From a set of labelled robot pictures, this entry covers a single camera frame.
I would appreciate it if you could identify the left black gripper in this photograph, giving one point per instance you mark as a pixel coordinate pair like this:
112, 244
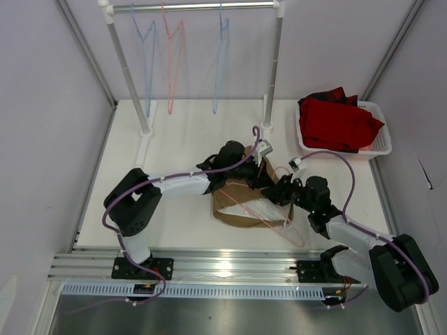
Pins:
260, 179

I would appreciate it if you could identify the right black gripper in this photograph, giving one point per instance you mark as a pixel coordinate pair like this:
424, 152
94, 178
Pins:
278, 192

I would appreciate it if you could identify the tan brown skirt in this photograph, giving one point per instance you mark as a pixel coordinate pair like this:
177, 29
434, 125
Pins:
244, 209

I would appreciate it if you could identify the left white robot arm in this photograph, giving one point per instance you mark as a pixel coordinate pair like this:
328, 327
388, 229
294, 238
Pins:
132, 203

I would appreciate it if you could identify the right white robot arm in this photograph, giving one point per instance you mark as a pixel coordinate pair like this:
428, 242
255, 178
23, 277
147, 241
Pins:
392, 265

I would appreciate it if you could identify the red folded garment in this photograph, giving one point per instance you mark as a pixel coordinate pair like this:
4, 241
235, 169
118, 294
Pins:
331, 120

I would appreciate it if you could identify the white plastic basket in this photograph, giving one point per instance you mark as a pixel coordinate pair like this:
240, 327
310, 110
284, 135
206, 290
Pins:
381, 145

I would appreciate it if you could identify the metal clothes rack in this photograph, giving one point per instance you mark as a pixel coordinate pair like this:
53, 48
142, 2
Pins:
147, 124

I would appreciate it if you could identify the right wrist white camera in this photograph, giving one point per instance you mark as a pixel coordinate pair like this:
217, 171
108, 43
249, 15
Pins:
297, 165

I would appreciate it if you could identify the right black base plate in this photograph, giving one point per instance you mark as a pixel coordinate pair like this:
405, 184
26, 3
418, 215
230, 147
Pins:
316, 271

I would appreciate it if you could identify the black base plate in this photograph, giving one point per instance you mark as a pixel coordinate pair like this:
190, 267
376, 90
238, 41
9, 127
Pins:
123, 269
316, 271

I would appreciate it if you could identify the right blue wire hanger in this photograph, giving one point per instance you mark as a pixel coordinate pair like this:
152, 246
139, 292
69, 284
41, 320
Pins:
222, 58

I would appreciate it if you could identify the blue wire hanger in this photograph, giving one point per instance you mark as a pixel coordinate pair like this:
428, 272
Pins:
222, 58
148, 44

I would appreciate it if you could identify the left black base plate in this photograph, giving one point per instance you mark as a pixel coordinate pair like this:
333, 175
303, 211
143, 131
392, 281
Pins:
123, 269

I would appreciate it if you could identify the leftmost blue wire hanger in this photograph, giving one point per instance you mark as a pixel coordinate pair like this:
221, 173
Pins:
148, 44

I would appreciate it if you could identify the aluminium mounting rail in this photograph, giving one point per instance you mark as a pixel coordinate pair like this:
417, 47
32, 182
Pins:
196, 267

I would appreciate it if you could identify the white slotted cable duct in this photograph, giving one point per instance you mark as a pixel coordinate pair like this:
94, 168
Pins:
307, 293

